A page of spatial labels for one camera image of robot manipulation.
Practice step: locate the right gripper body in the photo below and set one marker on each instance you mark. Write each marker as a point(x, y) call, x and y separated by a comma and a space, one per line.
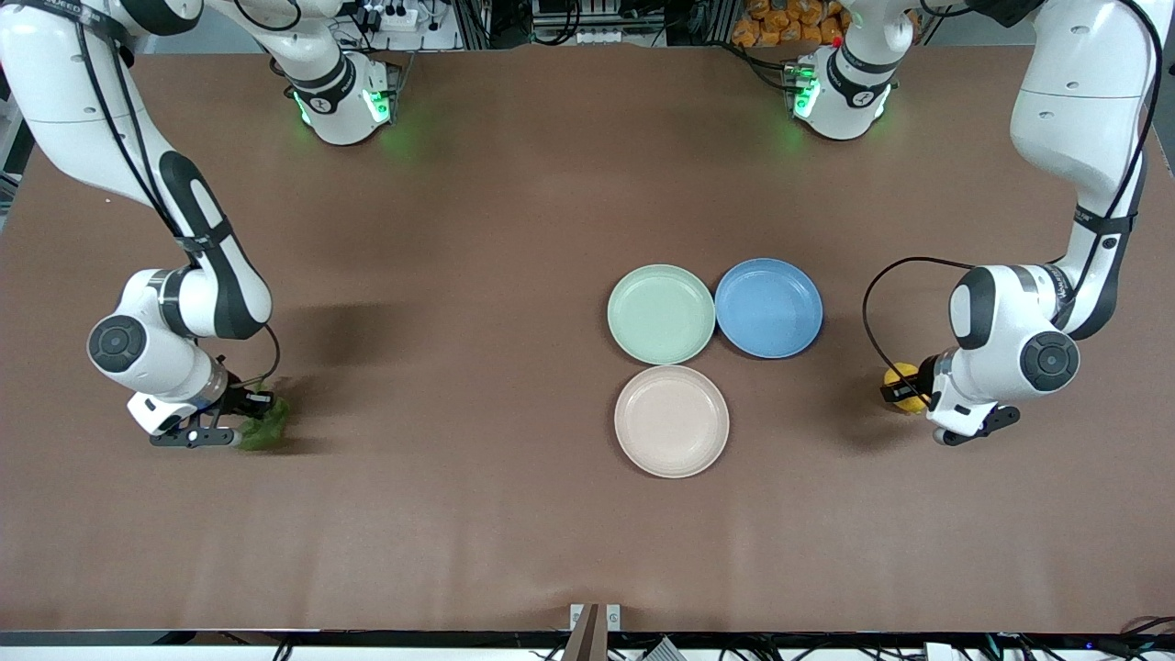
point(240, 398)

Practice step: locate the yellow lemon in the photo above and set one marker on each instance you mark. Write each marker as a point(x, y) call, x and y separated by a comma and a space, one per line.
point(900, 375)

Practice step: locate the green lettuce leaf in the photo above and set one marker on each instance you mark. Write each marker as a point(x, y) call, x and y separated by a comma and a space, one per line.
point(266, 431)

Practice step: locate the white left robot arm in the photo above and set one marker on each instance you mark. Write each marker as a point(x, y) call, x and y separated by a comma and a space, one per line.
point(1074, 92)

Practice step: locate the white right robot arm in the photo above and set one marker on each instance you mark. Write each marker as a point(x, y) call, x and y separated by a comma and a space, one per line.
point(211, 275)

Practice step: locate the blue plate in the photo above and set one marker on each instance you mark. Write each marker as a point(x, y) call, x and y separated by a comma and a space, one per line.
point(768, 308)

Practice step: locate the beige plate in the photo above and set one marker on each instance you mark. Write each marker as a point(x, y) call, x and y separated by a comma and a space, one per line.
point(671, 421)

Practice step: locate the mint green plate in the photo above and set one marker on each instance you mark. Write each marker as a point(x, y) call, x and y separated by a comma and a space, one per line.
point(661, 314)

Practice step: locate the white adapter box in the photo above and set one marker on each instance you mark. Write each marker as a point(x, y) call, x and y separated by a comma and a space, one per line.
point(940, 652)

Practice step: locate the bag of orange items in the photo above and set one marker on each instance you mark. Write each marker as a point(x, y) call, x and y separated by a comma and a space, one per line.
point(780, 23)

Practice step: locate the white power strip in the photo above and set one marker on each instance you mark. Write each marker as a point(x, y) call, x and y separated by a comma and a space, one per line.
point(390, 14)

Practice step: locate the metal table bracket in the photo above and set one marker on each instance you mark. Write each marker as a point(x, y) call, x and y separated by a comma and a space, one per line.
point(613, 617)

